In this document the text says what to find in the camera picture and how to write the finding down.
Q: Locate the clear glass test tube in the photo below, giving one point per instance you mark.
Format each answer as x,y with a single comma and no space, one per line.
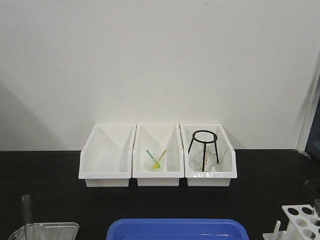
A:
25,201

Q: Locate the grey blue pegboard drying rack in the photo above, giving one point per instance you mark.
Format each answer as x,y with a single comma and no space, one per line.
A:
313,142

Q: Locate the test tube in rack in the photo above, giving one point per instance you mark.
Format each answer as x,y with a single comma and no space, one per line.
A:
316,208

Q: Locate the white test tube rack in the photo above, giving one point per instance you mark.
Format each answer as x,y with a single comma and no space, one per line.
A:
303,224

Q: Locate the middle white storage bin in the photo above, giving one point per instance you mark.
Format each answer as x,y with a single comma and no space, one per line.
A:
156,138

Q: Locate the white storage bin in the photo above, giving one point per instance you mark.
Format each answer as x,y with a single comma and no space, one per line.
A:
156,138
223,172
106,158

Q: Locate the yellow plastic spatula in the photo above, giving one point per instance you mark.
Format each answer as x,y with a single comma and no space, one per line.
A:
161,157

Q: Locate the green plastic spatula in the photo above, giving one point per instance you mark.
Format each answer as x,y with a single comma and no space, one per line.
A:
150,155

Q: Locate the clear glass flask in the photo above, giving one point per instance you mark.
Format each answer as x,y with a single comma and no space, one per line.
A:
204,161

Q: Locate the left white storage bin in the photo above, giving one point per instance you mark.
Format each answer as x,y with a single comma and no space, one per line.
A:
106,158

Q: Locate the right white storage bin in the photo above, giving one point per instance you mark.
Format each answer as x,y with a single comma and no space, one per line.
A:
223,172

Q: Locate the blue plastic tray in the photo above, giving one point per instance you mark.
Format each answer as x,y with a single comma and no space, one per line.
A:
176,229

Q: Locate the clear glass beaker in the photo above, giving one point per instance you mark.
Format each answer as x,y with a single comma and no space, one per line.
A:
30,232

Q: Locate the black wire tripod stand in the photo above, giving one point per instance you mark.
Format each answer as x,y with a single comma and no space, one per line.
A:
202,140

